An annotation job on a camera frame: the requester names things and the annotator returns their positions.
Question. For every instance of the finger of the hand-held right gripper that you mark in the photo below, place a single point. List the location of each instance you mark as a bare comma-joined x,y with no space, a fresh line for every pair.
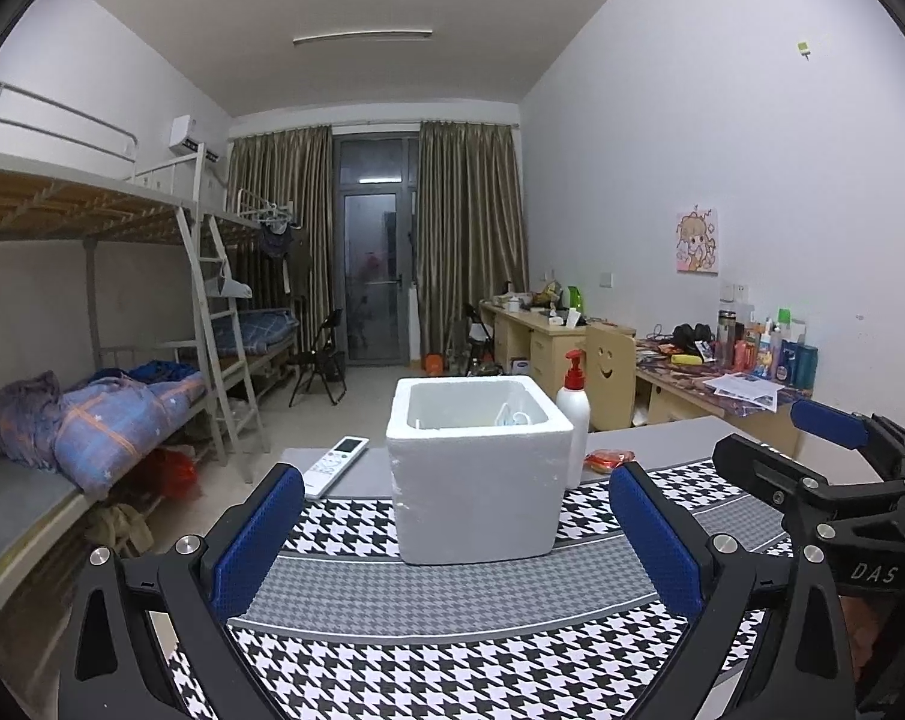
827,424
767,472

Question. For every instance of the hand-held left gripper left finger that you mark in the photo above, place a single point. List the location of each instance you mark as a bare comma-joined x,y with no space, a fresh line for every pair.
261,540

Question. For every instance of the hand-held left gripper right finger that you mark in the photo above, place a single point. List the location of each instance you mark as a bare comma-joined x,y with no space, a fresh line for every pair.
659,540

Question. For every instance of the white foam box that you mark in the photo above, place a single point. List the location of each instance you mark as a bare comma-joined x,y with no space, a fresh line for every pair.
475,495

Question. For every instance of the printed paper sheets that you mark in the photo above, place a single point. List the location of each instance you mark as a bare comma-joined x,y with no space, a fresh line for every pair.
745,390

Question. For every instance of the row of toiletry bottles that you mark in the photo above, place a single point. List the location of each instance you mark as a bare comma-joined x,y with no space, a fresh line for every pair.
775,352

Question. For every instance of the red snack packet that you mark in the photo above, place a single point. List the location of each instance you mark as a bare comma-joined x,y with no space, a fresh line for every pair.
610,461

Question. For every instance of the white remote control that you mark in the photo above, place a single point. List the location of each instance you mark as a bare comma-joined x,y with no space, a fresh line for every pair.
336,465

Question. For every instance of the red bag under bed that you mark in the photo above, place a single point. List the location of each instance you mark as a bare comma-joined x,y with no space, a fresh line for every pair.
176,472

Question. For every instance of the cluttered wooden desk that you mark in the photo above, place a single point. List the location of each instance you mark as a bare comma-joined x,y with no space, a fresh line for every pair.
670,397

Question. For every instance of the yellow item on desk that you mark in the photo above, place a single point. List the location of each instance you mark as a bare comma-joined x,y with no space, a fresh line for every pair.
687,360

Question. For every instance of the white pump bottle red top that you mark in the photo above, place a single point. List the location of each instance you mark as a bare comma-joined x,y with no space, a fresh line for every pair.
574,412

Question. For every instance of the black headphones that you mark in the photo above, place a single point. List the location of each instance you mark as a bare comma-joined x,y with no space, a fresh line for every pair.
692,336

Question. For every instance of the wooden chair smiley cutout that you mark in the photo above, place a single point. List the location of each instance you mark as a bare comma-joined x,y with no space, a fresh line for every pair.
610,375

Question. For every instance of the blue checked quilt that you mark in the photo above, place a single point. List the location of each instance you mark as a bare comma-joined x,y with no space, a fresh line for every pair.
115,420

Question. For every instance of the black folding chair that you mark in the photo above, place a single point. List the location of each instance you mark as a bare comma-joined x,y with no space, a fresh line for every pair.
321,360

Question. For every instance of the blue mattress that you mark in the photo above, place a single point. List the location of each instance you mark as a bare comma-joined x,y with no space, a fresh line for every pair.
269,331

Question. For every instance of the white bed ladder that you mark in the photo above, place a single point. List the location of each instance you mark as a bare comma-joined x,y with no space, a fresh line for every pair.
224,330

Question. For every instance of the houndstooth table cloth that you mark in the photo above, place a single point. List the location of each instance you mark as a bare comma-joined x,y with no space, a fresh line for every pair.
452,637

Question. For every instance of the wooden desk with drawers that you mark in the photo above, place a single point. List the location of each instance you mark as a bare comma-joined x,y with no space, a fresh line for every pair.
535,349

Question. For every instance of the orange floor item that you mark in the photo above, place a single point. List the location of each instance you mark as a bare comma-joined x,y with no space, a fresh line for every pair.
432,364

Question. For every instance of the hanging dark clothes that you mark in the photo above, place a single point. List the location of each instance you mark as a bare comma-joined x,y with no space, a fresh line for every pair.
280,247

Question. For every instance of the glass balcony door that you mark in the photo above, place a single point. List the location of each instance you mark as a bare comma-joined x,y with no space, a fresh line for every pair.
374,262

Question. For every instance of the brown curtain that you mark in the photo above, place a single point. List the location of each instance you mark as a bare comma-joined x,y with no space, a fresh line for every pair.
280,187
471,225

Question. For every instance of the white metal bunk bed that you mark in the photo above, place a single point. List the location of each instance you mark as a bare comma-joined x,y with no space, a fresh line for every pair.
62,195

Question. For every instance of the white air conditioner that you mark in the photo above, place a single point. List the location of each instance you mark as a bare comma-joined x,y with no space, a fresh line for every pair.
191,136

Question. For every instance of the ceiling tube light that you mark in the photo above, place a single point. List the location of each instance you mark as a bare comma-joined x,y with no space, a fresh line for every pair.
362,37

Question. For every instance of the white wall socket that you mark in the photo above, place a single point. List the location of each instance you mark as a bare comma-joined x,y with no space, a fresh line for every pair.
734,292

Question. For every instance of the cartoon wall poster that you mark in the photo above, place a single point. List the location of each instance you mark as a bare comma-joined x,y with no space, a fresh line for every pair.
698,238

